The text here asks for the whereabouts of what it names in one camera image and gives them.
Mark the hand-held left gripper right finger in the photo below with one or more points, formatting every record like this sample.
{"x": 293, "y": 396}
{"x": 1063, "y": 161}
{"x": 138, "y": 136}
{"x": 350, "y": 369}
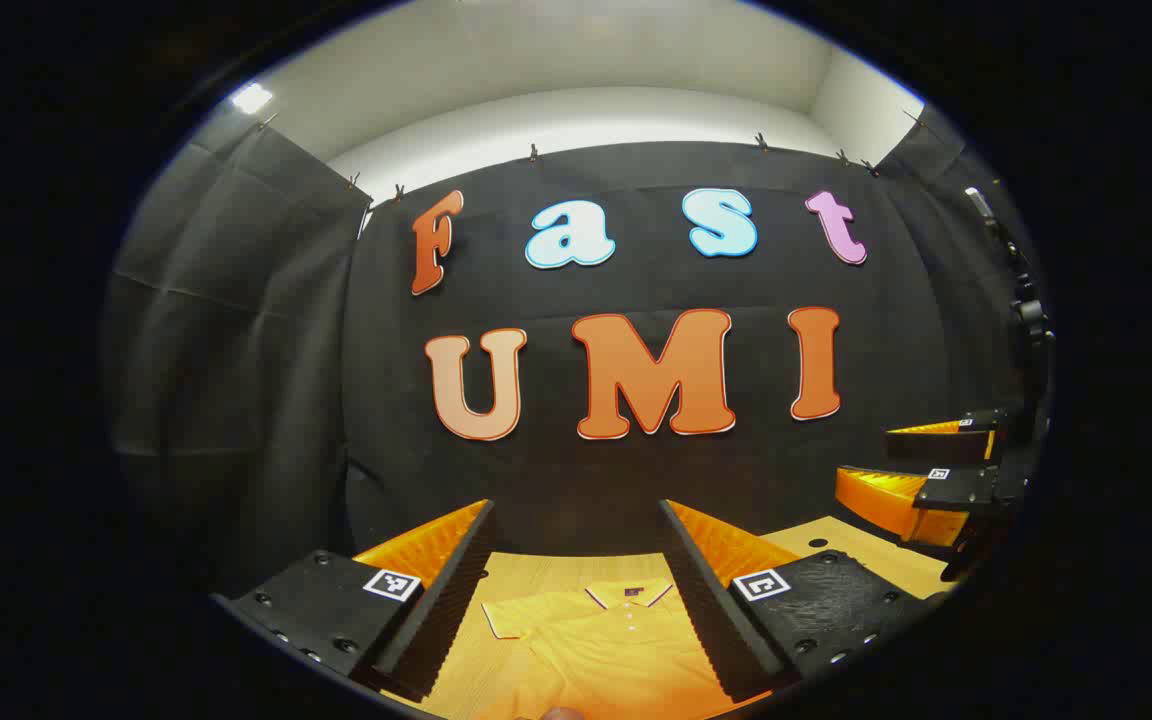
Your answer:
{"x": 701, "y": 610}

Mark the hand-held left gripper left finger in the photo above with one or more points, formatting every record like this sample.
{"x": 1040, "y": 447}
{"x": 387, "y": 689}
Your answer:
{"x": 441, "y": 620}

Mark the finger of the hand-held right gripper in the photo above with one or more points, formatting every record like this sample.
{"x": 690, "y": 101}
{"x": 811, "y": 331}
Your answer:
{"x": 956, "y": 488}
{"x": 946, "y": 443}

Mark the orange polo T-shirt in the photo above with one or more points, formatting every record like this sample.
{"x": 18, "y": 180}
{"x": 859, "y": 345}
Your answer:
{"x": 606, "y": 650}

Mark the white ceiling light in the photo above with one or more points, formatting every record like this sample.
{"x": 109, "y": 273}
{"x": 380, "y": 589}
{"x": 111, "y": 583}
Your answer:
{"x": 251, "y": 97}

